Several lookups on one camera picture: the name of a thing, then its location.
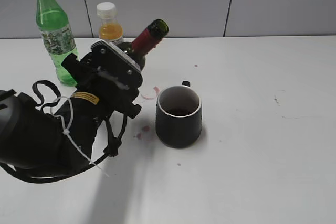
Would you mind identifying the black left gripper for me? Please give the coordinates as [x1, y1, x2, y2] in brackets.
[62, 52, 141, 119]

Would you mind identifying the dark red wine bottle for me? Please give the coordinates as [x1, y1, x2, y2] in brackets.
[118, 19, 169, 70]

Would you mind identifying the black mug white inside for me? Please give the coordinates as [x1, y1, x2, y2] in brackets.
[155, 81, 202, 148]

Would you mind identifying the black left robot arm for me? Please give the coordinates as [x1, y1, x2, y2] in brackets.
[1, 49, 144, 184]

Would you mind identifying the white zip tie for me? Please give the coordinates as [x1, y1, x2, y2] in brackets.
[49, 95, 110, 177]

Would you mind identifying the orange juice bottle white cap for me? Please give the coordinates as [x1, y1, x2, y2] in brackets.
[96, 2, 124, 45]

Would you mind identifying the green plastic soda bottle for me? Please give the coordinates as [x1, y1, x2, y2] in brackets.
[36, 0, 78, 86]

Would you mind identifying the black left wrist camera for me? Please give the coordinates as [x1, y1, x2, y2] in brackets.
[90, 40, 143, 90]

